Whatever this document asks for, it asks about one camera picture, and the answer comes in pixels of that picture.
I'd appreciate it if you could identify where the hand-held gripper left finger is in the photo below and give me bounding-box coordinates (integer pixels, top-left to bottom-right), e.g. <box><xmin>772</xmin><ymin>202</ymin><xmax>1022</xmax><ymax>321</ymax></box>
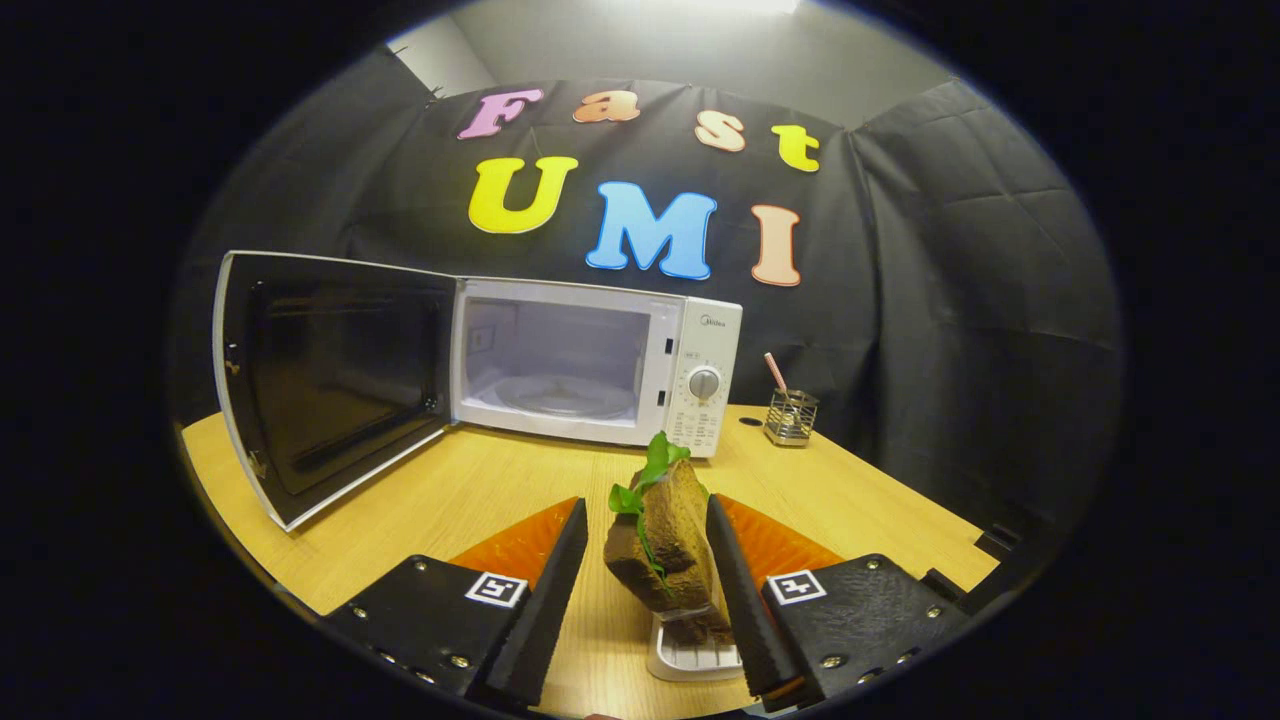
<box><xmin>322</xmin><ymin>497</ymin><xmax>590</xmax><ymax>709</ymax></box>

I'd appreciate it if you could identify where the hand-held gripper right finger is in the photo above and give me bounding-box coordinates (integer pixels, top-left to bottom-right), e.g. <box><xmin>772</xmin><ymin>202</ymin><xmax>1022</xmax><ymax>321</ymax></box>
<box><xmin>705</xmin><ymin>493</ymin><xmax>973</xmax><ymax>713</ymax></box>

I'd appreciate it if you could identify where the brown bread lettuce sandwich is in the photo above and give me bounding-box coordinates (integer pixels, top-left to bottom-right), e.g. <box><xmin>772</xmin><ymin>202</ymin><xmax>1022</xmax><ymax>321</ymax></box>
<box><xmin>603</xmin><ymin>431</ymin><xmax>736</xmax><ymax>646</ymax></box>

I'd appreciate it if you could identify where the white microwave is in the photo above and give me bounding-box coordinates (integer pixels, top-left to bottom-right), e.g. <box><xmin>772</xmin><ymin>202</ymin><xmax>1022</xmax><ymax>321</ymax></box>
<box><xmin>212</xmin><ymin>250</ymin><xmax>744</xmax><ymax>533</ymax></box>

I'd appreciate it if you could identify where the small white plate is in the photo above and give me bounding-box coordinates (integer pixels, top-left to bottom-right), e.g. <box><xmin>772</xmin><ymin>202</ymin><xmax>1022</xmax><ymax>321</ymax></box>
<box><xmin>646</xmin><ymin>612</ymin><xmax>746</xmax><ymax>683</ymax></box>

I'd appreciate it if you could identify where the black backdrop cloth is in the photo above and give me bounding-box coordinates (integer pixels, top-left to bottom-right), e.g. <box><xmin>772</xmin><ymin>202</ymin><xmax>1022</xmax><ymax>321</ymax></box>
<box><xmin>170</xmin><ymin>45</ymin><xmax>1126</xmax><ymax>541</ymax></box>

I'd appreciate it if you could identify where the wire mesh utensil holder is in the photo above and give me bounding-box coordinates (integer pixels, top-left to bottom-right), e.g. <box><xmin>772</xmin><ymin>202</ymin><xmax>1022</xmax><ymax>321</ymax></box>
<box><xmin>763</xmin><ymin>388</ymin><xmax>820</xmax><ymax>448</ymax></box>

